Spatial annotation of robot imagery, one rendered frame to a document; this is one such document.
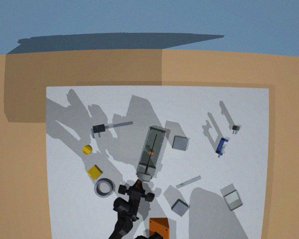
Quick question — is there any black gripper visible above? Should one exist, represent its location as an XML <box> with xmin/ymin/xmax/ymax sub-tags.
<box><xmin>118</xmin><ymin>179</ymin><xmax>155</xmax><ymax>207</ymax></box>

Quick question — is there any yellow short cylinder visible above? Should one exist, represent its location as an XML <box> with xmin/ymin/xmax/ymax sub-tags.
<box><xmin>83</xmin><ymin>145</ymin><xmax>92</xmax><ymax>154</ymax></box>

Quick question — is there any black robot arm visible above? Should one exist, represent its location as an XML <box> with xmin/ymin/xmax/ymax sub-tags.
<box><xmin>109</xmin><ymin>187</ymin><xmax>163</xmax><ymax>239</ymax></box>

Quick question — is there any blue c-clamp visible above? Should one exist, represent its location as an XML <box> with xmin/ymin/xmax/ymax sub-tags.
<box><xmin>215</xmin><ymin>138</ymin><xmax>228</xmax><ymax>158</ymax></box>

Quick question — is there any yellow block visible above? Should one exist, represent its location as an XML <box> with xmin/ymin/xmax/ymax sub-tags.
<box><xmin>87</xmin><ymin>165</ymin><xmax>102</xmax><ymax>180</ymax></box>

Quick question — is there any grey hollow cylinder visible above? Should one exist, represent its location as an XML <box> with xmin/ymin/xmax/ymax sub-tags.
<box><xmin>94</xmin><ymin>178</ymin><xmax>113</xmax><ymax>198</ymax></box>

